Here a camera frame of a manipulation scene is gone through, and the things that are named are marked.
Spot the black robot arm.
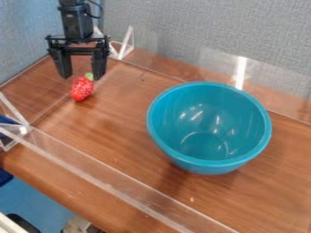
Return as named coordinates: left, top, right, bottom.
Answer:
left=45, top=0, right=111, bottom=80

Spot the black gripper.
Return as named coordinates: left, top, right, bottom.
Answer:
left=45, top=5, right=109, bottom=80

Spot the clear acrylic left bracket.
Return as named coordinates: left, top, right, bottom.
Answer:
left=0, top=92, right=32, bottom=151

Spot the clear acrylic corner bracket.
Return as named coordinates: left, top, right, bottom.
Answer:
left=92, top=25, right=136, bottom=61

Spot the clear acrylic barrier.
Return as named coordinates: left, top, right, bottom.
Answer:
left=0, top=127, right=237, bottom=233
left=121, top=29, right=311, bottom=125

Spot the black object bottom left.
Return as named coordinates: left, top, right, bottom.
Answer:
left=7, top=213, right=41, bottom=233

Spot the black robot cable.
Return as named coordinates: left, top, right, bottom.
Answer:
left=84, top=0, right=104, bottom=20

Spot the dark blue object at left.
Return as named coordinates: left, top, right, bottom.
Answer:
left=0, top=114, right=19, bottom=187

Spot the clear acrylic back barrier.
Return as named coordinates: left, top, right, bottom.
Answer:
left=121, top=29, right=311, bottom=125

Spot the blue plastic bowl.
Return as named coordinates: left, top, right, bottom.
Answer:
left=145, top=82, right=272, bottom=175

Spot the red toy strawberry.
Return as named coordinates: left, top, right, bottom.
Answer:
left=71, top=72, right=95, bottom=101

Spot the clear acrylic front barrier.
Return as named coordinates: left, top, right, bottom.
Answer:
left=0, top=127, right=237, bottom=233

